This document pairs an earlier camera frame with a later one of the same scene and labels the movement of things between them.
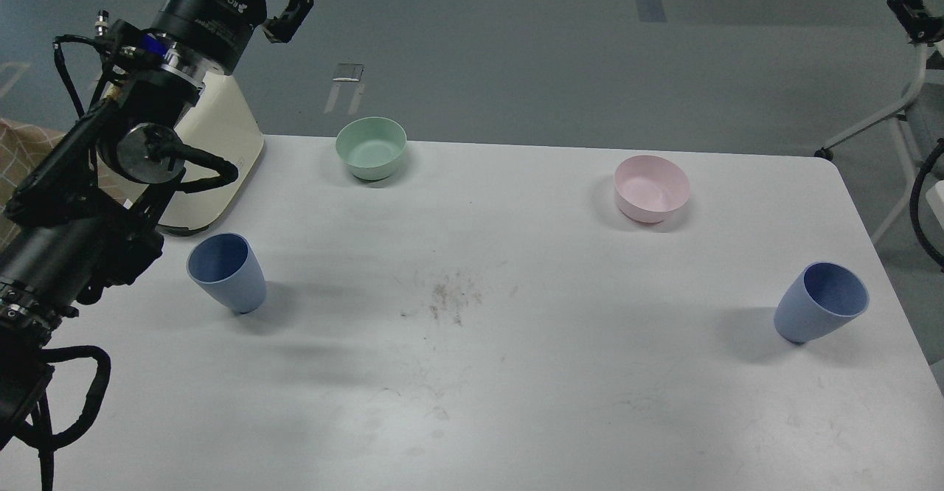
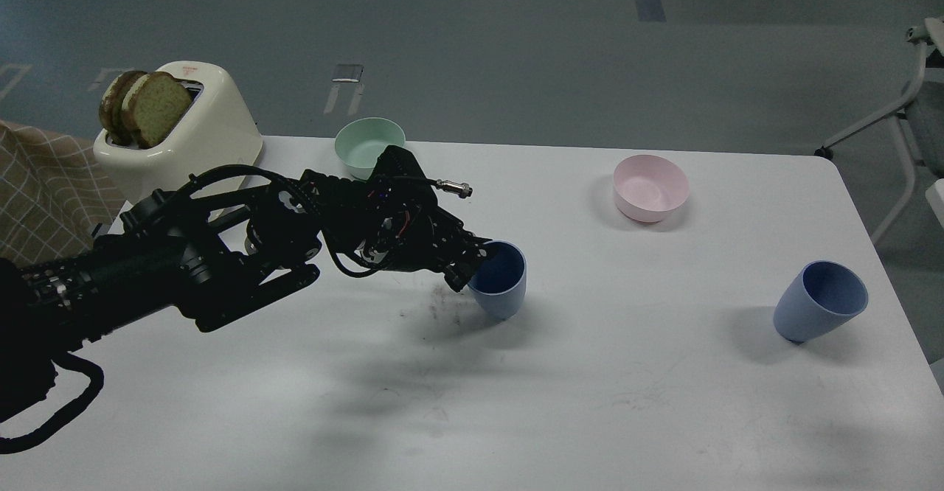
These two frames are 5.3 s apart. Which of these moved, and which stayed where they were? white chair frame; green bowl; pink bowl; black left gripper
Moved: black left gripper
Stayed: green bowl; pink bowl; white chair frame
